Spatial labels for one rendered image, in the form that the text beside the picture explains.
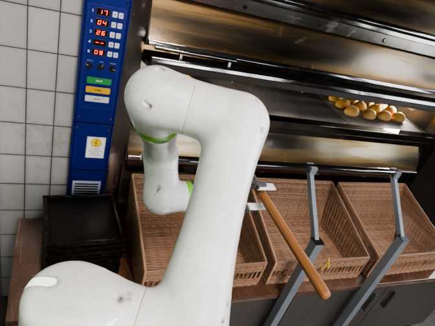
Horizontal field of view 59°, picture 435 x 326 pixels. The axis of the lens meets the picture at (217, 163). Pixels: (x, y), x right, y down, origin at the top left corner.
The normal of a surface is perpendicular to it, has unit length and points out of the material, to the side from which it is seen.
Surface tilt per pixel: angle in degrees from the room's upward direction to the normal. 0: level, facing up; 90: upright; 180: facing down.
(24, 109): 90
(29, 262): 0
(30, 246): 0
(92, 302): 10
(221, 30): 70
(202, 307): 23
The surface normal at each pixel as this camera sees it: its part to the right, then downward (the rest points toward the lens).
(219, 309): 0.75, -0.31
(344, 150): 0.37, 0.26
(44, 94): 0.30, 0.58
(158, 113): -0.03, 0.56
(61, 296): 0.21, -0.76
